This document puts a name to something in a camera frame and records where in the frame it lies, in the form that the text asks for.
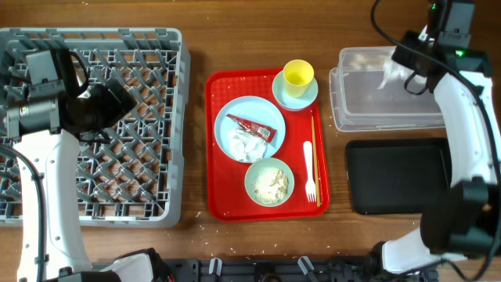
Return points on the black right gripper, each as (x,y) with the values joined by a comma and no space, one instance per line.
(400,53)

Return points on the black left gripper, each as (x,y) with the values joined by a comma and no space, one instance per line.
(116,109)

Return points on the yellow plastic cup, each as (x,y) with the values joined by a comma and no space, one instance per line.
(298,75)

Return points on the small light blue bowl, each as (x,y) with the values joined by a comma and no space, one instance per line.
(293,103)

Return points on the white paper napkin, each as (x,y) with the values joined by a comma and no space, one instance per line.
(246,147)

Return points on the red snack wrapper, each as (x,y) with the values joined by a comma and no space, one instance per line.
(264,132)

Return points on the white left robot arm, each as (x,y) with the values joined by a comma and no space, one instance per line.
(46,124)

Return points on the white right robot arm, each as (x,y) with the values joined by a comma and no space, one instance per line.
(466,222)

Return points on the clear plastic waste bin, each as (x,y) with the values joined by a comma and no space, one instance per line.
(368,92)

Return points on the grey plastic dishwasher rack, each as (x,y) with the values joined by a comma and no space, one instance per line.
(136,179)

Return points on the black plastic tray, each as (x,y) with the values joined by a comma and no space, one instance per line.
(397,176)

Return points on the wooden chopstick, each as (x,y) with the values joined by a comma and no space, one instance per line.
(315,162)

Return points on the large light blue plate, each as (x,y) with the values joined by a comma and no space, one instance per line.
(255,109)

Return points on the white plastic fork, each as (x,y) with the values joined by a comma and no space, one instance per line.
(310,183)

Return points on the red plastic serving tray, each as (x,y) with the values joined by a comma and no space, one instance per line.
(227,198)

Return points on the green bowl with food scraps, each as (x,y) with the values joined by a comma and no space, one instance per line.
(269,182)

